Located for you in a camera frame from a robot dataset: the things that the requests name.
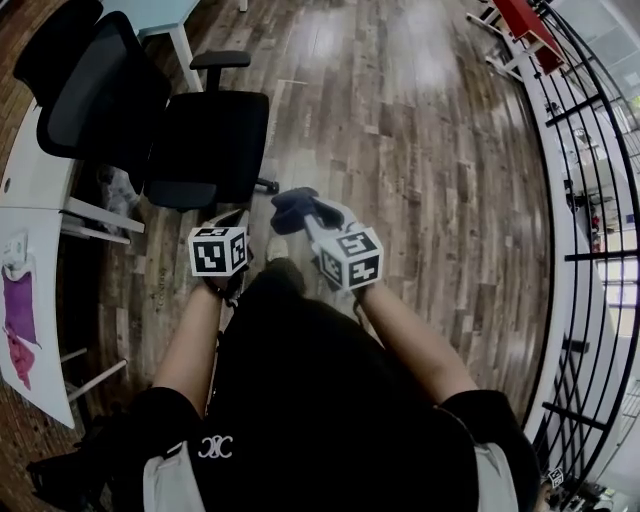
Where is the person's right forearm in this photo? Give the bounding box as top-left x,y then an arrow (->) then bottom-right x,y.
357,285 -> 481,409

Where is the grey shoulder strap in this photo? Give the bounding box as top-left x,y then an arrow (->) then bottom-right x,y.
472,442 -> 521,512
142,440 -> 206,512

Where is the crumpled clear plastic sheet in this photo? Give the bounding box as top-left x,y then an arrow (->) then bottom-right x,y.
95,163 -> 146,224

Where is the pink cloth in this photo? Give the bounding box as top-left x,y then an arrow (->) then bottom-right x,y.
2,327 -> 37,391

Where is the black metal railing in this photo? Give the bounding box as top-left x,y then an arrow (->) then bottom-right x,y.
519,0 -> 640,501

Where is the person's left forearm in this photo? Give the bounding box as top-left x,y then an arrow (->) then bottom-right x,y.
149,284 -> 224,419

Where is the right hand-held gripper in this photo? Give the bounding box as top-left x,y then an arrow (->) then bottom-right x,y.
302,198 -> 385,292

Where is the person's left shoe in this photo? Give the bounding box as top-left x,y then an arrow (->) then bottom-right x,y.
265,236 -> 291,262

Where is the blue cloth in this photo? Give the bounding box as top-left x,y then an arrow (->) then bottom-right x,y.
269,186 -> 322,236

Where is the light blue top table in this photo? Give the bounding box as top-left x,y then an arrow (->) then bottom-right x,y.
97,0 -> 206,94

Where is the purple cloth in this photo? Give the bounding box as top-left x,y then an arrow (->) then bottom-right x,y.
1,252 -> 45,349

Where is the grey chair armrest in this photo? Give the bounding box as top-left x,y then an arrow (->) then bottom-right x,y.
145,180 -> 220,213
188,49 -> 252,71

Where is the person's black clothing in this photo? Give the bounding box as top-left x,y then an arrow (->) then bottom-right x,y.
127,255 -> 542,512

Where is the red desk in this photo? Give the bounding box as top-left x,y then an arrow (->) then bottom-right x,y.
492,0 -> 569,76

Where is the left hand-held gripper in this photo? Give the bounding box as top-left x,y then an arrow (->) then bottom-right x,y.
187,209 -> 251,307

